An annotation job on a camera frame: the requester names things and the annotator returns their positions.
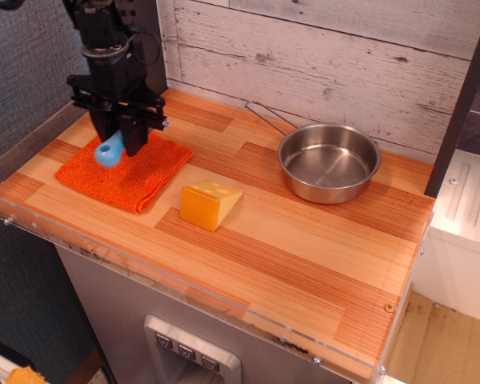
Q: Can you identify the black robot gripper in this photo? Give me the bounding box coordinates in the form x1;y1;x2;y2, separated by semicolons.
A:
66;54;169;157

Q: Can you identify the blue handled grey scoop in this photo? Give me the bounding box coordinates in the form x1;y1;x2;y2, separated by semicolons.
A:
94;130;125;168

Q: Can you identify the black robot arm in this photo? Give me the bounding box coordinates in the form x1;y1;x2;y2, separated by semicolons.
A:
64;1;168;166

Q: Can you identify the orange knitted cloth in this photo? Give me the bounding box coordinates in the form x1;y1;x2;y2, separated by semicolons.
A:
54;134;193;214

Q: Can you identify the yellow toy cheese wedge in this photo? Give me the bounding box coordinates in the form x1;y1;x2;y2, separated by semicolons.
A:
180;180;243;232

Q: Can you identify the grey toy fridge cabinet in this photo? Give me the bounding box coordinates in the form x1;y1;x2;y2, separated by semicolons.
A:
57;246;382;383

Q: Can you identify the stainless steel pan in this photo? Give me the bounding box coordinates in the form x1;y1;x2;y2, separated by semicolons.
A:
270;123;382;205

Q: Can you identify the silver dispenser button panel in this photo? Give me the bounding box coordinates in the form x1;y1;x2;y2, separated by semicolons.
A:
143;314;242;383

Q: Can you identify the yellow black object bottom left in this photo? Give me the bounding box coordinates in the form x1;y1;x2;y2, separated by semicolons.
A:
0;366;47;384

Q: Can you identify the white ribbed cabinet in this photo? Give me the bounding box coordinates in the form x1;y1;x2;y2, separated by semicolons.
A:
411;150;480;320

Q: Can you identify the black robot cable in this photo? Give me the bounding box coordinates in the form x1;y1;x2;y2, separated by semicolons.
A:
128;26;162;67

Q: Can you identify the dark right frame post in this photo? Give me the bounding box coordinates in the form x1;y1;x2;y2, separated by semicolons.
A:
425;37;480;198

